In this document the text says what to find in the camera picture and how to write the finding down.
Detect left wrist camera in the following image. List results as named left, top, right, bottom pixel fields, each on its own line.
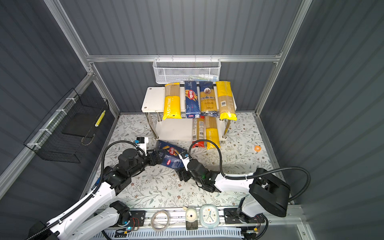
left=135, top=137, right=149, bottom=156

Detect red-ended spaghetti bag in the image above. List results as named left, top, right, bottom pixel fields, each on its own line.
left=192, top=118, right=205, bottom=142

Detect blue stapler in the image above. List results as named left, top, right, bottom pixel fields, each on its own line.
left=93, top=178, right=100, bottom=189

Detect mint alarm clock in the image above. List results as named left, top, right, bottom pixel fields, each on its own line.
left=199, top=205, right=220, bottom=229

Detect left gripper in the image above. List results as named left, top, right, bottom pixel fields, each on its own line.
left=129, top=148, right=167, bottom=180

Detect black wire basket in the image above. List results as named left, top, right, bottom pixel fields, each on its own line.
left=24, top=90, right=109, bottom=164

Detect yellow spaghetti bag with barcode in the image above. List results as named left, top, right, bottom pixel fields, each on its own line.
left=216, top=81, right=237, bottom=121

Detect white wire mesh basket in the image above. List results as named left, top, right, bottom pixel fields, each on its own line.
left=153, top=59, right=222, bottom=85

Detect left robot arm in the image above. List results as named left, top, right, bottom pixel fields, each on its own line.
left=28, top=137, right=161, bottom=240

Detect yellow Pastatime spaghetti bag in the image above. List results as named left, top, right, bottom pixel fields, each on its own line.
left=205, top=116, right=220, bottom=148
left=163, top=83, right=182, bottom=120

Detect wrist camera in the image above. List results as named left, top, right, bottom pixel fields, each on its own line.
left=179, top=151, right=191, bottom=171
left=135, top=137, right=149, bottom=156

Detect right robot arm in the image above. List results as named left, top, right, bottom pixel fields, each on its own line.
left=178, top=140, right=311, bottom=218

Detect yellow marker pen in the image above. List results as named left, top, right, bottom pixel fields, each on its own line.
left=95, top=110, right=106, bottom=128

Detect white two-tier shelf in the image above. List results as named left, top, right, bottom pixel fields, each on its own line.
left=142, top=87, right=233, bottom=142

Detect blue Barilla spaghetti box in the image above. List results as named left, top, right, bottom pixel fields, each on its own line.
left=185, top=81, right=200, bottom=119

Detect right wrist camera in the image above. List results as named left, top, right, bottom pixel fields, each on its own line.
left=179, top=151, right=191, bottom=171

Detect blue Barilla rigatoni box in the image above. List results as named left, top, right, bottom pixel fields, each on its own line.
left=155, top=140, right=186, bottom=169

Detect pens in white basket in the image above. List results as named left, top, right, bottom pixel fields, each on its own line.
left=189, top=74, right=219, bottom=82

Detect dark blue spaghetti bag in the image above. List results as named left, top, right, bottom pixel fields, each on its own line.
left=200, top=82, right=219, bottom=118

